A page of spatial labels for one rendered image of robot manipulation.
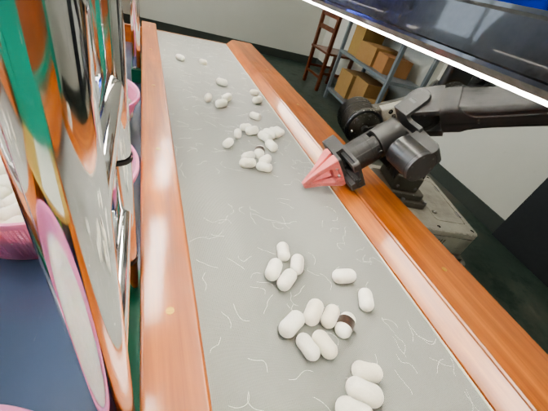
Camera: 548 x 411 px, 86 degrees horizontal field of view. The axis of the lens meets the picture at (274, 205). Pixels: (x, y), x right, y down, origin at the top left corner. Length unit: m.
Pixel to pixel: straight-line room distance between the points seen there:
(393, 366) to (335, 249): 0.18
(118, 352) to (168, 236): 0.23
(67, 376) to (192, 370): 0.16
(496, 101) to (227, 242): 0.46
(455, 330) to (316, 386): 0.21
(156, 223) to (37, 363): 0.19
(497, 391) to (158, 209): 0.46
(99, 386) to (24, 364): 0.23
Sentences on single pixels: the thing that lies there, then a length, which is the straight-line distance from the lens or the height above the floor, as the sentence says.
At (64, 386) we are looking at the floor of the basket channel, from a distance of 0.41.
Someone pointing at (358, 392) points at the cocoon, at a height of 0.76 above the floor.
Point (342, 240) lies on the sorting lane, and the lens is 0.50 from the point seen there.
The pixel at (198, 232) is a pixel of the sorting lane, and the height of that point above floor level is 0.74.
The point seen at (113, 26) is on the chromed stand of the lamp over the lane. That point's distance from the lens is 0.23.
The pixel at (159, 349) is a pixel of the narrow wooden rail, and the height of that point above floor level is 0.77.
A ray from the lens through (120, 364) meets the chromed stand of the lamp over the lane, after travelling 0.20.
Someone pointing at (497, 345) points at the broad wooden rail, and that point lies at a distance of 0.49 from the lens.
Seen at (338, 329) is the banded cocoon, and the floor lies 0.76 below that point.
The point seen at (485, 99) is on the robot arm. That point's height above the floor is 0.98.
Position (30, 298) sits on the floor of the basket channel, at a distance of 0.48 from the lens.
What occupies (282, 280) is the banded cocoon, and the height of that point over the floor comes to 0.76.
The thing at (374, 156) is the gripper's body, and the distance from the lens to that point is 0.57.
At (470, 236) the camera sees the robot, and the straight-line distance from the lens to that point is 1.35.
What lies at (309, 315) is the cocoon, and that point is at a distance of 0.36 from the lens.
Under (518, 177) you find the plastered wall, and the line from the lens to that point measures 2.61.
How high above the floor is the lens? 1.05
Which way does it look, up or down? 37 degrees down
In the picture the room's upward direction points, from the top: 18 degrees clockwise
